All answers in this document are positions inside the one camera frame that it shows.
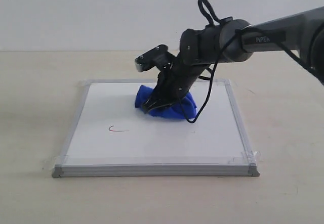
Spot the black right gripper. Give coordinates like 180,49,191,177
142,53,207,113

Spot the blue cloth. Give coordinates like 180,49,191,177
134,85,197,120

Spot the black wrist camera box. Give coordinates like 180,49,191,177
134,44,176,72

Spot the white whiteboard with aluminium frame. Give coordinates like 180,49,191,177
52,79,259,178

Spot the black braided cable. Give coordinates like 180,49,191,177
177,0,324,124

